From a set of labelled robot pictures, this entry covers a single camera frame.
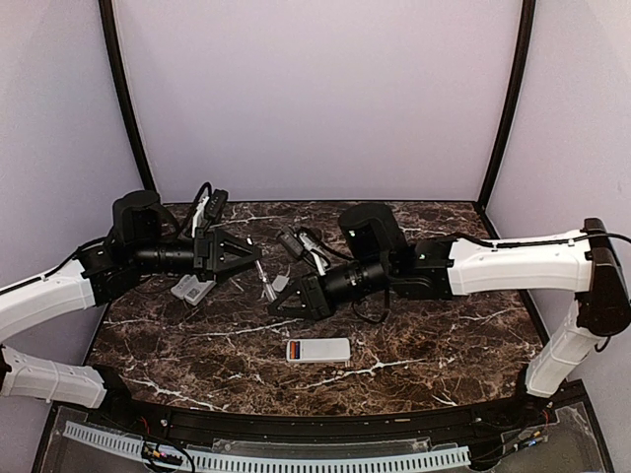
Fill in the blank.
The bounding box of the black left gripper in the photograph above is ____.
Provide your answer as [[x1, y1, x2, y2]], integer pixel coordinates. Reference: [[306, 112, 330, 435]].
[[130, 227, 262, 282]]

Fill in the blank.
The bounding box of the white battery cover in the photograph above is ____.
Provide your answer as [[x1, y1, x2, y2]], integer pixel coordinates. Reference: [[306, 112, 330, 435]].
[[271, 275, 290, 293]]

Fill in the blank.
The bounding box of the clear handled screwdriver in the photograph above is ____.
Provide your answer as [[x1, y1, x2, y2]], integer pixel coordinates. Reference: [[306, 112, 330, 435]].
[[255, 260, 277, 303]]

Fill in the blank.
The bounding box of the white remote control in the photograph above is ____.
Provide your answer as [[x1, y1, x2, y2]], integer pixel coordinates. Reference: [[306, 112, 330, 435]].
[[286, 338, 351, 364]]

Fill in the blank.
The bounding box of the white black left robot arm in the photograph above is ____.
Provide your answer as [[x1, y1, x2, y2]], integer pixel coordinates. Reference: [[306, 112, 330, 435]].
[[1, 190, 261, 430]]

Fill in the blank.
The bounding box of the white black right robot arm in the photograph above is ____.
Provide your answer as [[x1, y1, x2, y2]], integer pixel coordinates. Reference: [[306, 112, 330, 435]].
[[268, 203, 630, 428]]

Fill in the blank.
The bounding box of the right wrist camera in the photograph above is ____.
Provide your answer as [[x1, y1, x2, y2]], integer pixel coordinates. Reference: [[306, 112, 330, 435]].
[[275, 228, 311, 260]]

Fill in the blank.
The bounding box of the white slotted cable duct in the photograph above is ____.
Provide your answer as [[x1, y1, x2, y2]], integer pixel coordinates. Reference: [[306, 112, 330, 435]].
[[63, 421, 471, 473]]

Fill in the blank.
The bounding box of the black front rail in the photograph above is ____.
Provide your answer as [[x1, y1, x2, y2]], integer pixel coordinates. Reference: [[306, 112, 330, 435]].
[[88, 380, 593, 445]]

